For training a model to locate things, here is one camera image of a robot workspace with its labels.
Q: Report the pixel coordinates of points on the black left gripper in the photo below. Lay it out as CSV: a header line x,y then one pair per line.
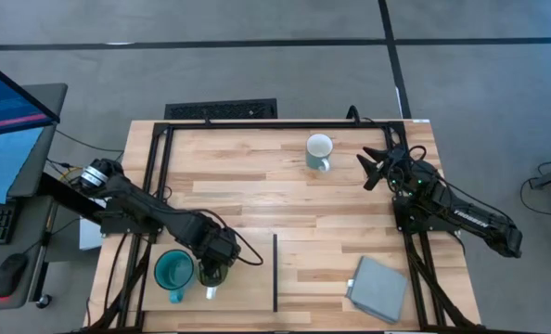
x,y
217,248

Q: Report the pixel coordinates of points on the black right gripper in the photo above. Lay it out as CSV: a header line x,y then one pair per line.
x,y
398,164

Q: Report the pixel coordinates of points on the teal mug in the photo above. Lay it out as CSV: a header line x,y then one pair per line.
x,y
173,271

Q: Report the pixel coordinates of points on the pale grey-green mug white inside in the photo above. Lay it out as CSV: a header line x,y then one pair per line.
x,y
318,148

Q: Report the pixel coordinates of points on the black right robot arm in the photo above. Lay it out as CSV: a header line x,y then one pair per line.
x,y
472,218

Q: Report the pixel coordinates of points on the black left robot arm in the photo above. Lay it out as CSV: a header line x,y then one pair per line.
x,y
145,204

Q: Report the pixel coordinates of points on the wooden shelf board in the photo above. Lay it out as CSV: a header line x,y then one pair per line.
x,y
247,287

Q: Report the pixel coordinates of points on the black shelf side panel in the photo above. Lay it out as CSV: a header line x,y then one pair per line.
x,y
275,273

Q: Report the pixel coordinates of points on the white label sticker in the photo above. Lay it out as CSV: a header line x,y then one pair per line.
x,y
421,120

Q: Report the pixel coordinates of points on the white box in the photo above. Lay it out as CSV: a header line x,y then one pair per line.
x,y
90,232

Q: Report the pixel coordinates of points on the grey folded cloth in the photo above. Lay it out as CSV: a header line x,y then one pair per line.
x,y
378,290

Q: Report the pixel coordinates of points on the black floor vent grate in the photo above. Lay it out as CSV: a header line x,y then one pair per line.
x,y
220,110

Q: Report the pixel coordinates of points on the black caster wheel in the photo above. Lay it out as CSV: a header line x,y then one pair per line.
x,y
43,301

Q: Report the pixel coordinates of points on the black desk crossbar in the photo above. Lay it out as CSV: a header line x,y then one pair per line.
x,y
62,192

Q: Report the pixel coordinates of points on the dark grey computer desk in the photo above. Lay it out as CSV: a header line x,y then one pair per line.
x,y
11,260

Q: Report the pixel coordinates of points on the black computer mouse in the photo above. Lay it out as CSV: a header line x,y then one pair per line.
x,y
8,274

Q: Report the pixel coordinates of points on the light blue lit screen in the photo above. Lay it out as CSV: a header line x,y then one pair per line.
x,y
4,162

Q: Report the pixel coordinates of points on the black computer monitor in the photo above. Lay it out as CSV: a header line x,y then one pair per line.
x,y
6,102

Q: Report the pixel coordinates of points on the black metal table frame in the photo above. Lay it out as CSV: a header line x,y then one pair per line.
x,y
275,125

